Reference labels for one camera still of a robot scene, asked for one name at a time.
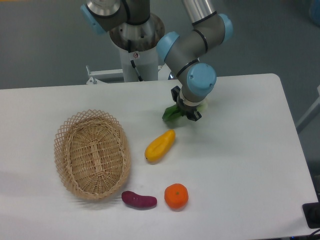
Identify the woven wicker basket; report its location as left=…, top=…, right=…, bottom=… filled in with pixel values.
left=54, top=109, right=131, bottom=201

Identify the black device at table edge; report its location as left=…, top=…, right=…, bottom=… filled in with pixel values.
left=302, top=202, right=320, bottom=229

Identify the white table leg right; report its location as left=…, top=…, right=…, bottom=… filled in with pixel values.
left=295, top=86, right=320, bottom=134

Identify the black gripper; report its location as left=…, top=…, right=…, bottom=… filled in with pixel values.
left=170, top=85, right=202, bottom=122

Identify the white metal base frame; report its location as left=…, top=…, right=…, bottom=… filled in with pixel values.
left=85, top=64, right=177, bottom=85

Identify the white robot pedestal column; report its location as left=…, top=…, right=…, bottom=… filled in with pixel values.
left=109, top=13, right=165, bottom=82

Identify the black cable on pedestal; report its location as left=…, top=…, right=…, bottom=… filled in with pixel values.
left=126, top=39, right=145, bottom=82

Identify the yellow mango fruit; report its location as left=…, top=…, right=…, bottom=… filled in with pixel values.
left=144, top=129, right=176, bottom=163

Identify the orange tangerine fruit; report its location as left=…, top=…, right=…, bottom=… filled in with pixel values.
left=164, top=183, right=189, bottom=210

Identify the green bok choy vegetable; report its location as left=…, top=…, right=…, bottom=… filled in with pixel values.
left=162, top=99, right=208, bottom=122

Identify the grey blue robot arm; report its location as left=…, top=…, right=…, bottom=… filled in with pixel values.
left=80, top=0, right=233, bottom=121

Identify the purple sweet potato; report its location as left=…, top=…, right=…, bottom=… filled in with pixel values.
left=121, top=191, right=158, bottom=209

